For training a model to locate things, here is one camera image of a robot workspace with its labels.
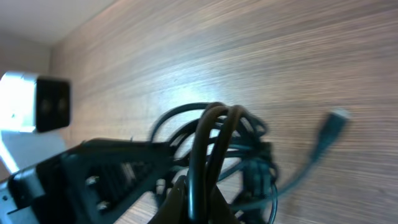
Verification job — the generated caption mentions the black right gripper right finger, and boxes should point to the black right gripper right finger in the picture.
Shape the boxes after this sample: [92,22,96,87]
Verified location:
[211,187,239,224]

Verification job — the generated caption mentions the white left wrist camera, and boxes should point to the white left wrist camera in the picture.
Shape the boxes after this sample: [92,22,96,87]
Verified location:
[1,71,72,174]

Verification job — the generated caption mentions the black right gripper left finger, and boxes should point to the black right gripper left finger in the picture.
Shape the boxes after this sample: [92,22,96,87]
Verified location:
[148,175,189,224]

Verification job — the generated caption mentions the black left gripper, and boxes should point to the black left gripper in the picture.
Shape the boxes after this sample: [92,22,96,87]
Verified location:
[6,139,187,223]

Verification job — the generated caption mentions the black usb cables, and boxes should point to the black usb cables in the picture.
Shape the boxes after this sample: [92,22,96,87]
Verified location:
[149,101,352,224]

